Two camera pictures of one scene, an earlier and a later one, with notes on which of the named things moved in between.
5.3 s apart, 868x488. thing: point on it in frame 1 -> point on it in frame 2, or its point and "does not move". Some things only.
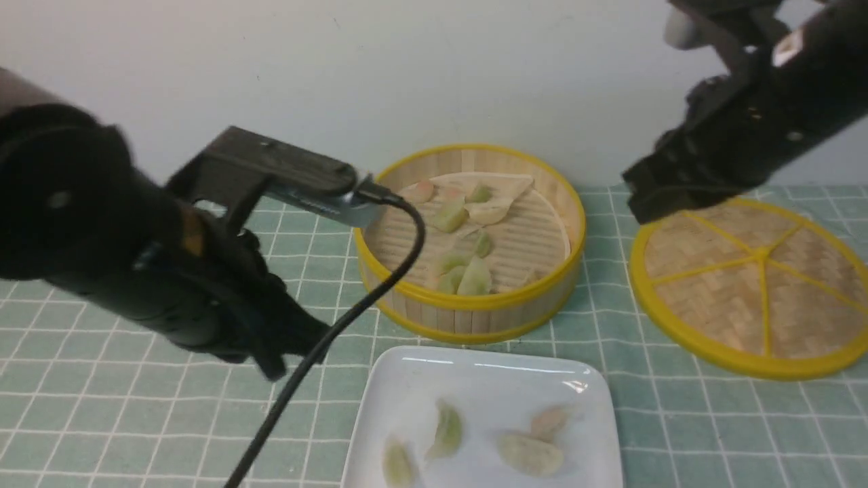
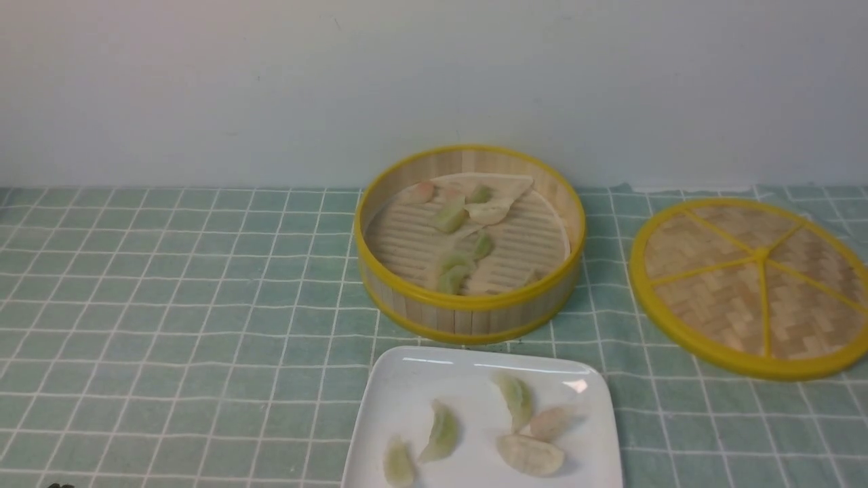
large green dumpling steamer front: [477, 279] -> [520, 398]
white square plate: [437, 418] does not move
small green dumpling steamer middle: [484, 245] does not move
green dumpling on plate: [448, 432] does not move
